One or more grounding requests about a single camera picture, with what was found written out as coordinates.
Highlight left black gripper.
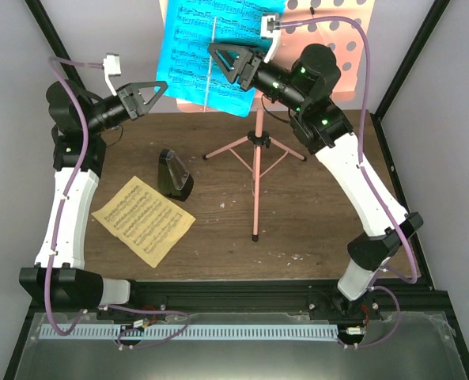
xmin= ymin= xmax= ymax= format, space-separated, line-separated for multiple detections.
xmin=85 ymin=81 xmax=167 ymax=135

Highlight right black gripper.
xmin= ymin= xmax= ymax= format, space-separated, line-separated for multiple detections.
xmin=207 ymin=44 xmax=308 ymax=115

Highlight blue sheet music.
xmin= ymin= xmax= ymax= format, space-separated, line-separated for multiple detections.
xmin=155 ymin=0 xmax=286 ymax=119

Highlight black metronome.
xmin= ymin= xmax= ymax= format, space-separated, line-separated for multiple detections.
xmin=157 ymin=149 xmax=194 ymax=202

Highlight pink music stand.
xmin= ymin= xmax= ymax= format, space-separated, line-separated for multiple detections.
xmin=157 ymin=1 xmax=374 ymax=241

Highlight yellow sheet music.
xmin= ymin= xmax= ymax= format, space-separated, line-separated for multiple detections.
xmin=92 ymin=176 xmax=195 ymax=268

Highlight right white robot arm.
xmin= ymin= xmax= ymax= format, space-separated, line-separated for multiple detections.
xmin=208 ymin=43 xmax=423 ymax=319

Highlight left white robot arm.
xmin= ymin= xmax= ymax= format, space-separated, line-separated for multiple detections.
xmin=19 ymin=80 xmax=167 ymax=320

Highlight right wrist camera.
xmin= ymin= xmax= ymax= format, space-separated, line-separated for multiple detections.
xmin=260 ymin=13 xmax=282 ymax=63

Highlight black aluminium frame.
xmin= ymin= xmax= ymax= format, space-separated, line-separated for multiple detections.
xmin=2 ymin=0 xmax=469 ymax=380

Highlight light blue slotted cable duct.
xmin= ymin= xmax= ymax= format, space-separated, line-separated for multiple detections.
xmin=38 ymin=324 xmax=339 ymax=341

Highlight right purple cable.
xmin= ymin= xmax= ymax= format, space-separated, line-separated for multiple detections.
xmin=277 ymin=15 xmax=421 ymax=349

